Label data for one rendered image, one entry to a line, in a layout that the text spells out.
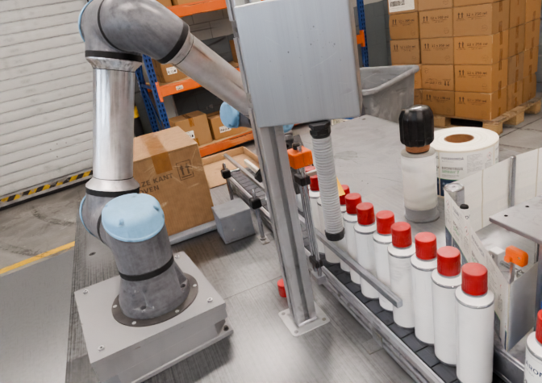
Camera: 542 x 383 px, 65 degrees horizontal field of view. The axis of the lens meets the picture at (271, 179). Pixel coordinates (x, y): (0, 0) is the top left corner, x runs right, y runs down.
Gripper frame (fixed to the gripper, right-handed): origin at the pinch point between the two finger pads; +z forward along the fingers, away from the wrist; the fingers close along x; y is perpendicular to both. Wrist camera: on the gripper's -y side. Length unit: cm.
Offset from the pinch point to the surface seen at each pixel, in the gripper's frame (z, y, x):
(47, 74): -222, -89, 334
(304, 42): -21, -11, -58
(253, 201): -6.3, -10.6, 4.4
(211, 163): -36, -4, 83
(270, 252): 9.0, -10.8, 5.4
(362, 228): 8.7, -2.5, -37.6
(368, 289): 21.1, -3.0, -30.9
